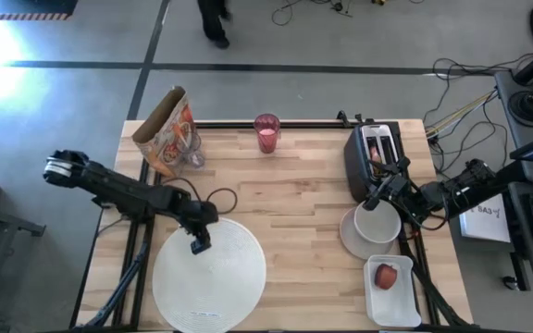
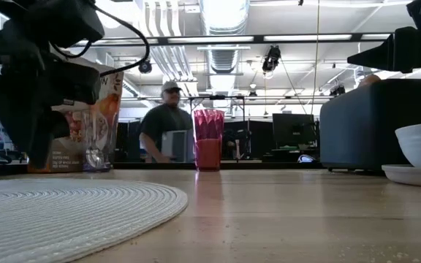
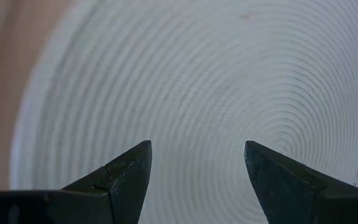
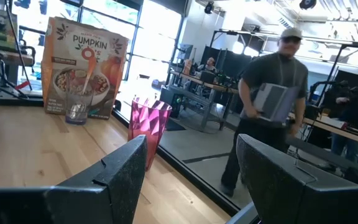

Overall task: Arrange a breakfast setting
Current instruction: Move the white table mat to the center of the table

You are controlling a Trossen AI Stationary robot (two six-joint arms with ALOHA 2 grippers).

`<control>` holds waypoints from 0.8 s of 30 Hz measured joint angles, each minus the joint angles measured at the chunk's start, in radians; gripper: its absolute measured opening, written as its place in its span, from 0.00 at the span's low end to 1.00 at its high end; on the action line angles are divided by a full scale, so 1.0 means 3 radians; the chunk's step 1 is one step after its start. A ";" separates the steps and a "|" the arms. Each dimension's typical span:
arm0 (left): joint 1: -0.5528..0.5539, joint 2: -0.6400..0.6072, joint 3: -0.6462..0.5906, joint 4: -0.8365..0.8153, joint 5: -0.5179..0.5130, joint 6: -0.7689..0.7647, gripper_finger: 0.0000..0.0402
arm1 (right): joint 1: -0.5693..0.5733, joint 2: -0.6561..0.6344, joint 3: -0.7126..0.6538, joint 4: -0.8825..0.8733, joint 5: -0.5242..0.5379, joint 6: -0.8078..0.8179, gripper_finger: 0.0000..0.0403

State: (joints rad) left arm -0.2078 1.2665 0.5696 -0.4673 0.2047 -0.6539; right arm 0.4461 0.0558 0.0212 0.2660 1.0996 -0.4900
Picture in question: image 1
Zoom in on black coiled cable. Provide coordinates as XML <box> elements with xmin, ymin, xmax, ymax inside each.
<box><xmin>507</xmin><ymin>89</ymin><xmax>533</xmax><ymax>124</ymax></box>

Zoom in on tangled yellow and black cables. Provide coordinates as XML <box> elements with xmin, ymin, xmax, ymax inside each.
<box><xmin>422</xmin><ymin>52</ymin><xmax>533</xmax><ymax>179</ymax></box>

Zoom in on pumpkin cereal box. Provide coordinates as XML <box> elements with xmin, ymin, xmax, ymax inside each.
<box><xmin>130</xmin><ymin>85</ymin><xmax>198</xmax><ymax>179</ymax></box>

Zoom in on white round woven placemat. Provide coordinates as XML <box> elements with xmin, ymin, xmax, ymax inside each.
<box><xmin>151</xmin><ymin>216</ymin><xmax>267</xmax><ymax>333</ymax></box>

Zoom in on white paper sheet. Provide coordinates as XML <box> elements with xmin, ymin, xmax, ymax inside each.
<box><xmin>459</xmin><ymin>191</ymin><xmax>512</xmax><ymax>244</ymax></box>

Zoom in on white ceramic bowl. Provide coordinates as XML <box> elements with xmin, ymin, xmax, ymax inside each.
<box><xmin>353</xmin><ymin>199</ymin><xmax>403</xmax><ymax>245</ymax></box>

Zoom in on bagel half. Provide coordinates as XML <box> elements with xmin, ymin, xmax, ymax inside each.
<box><xmin>368</xmin><ymin>145</ymin><xmax>383</xmax><ymax>179</ymax></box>

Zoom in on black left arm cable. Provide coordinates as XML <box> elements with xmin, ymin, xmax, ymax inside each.
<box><xmin>160</xmin><ymin>177</ymin><xmax>239</xmax><ymax>216</ymax></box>

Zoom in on beige round plate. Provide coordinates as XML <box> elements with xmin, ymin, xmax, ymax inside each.
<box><xmin>339</xmin><ymin>205</ymin><xmax>402</xmax><ymax>261</ymax></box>

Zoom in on clear glass tumbler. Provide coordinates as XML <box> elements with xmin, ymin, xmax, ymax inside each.
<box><xmin>175</xmin><ymin>120</ymin><xmax>206</xmax><ymax>168</ymax></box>

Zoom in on black floor cable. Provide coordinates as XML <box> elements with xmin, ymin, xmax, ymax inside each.
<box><xmin>270</xmin><ymin>0</ymin><xmax>355</xmax><ymax>27</ymax></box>

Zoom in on red apple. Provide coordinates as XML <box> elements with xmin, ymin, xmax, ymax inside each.
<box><xmin>374</xmin><ymin>263</ymin><xmax>399</xmax><ymax>291</ymax></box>

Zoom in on red plastic tumbler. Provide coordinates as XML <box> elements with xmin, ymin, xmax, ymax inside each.
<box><xmin>253</xmin><ymin>113</ymin><xmax>281</xmax><ymax>154</ymax></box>

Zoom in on black chrome-top toaster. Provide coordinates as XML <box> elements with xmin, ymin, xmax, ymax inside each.
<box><xmin>342</xmin><ymin>122</ymin><xmax>409</xmax><ymax>204</ymax></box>

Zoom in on black mat with hazard stripe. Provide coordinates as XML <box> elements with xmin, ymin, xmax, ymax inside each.
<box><xmin>0</xmin><ymin>0</ymin><xmax>79</xmax><ymax>21</ymax></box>

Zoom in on black diagonal stand bar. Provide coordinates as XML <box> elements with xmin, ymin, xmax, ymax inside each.
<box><xmin>446</xmin><ymin>159</ymin><xmax>527</xmax><ymax>219</ymax></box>

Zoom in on gray metal stand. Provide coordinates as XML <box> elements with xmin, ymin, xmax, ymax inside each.
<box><xmin>0</xmin><ymin>198</ymin><xmax>47</xmax><ymax>333</ymax></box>

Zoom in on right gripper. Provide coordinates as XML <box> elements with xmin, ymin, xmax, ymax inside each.
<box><xmin>362</xmin><ymin>155</ymin><xmax>412</xmax><ymax>213</ymax></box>

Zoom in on person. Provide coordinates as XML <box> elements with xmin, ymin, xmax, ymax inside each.
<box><xmin>195</xmin><ymin>0</ymin><xmax>233</xmax><ymax>51</ymax></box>

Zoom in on white rectangular tray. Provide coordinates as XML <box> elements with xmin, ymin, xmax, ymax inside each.
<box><xmin>363</xmin><ymin>253</ymin><xmax>423</xmax><ymax>328</ymax></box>

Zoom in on black metal table frame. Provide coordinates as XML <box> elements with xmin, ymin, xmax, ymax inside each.
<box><xmin>69</xmin><ymin>109</ymin><xmax>476</xmax><ymax>333</ymax></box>

